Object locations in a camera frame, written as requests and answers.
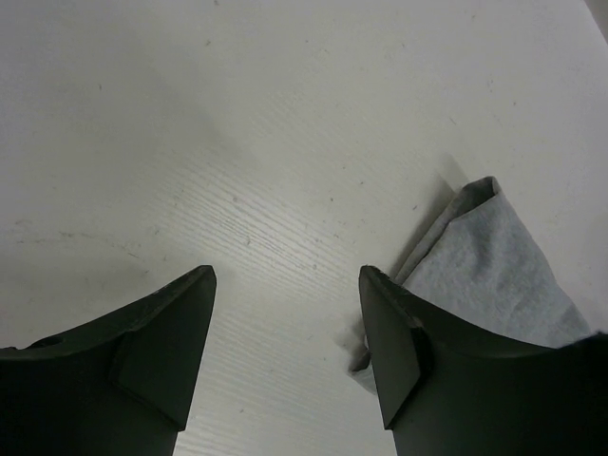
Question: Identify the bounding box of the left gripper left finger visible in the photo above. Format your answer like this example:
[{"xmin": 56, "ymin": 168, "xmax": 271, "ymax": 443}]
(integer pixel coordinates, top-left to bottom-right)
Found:
[{"xmin": 1, "ymin": 266, "xmax": 217, "ymax": 455}]

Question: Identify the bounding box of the grey tank top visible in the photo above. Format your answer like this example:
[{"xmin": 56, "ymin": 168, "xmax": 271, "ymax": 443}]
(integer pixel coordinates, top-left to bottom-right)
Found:
[{"xmin": 349, "ymin": 175, "xmax": 595, "ymax": 395}]

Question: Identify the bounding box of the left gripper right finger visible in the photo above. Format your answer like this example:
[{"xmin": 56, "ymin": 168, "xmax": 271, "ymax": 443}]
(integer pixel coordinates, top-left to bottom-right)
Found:
[{"xmin": 359, "ymin": 266, "xmax": 607, "ymax": 455}]

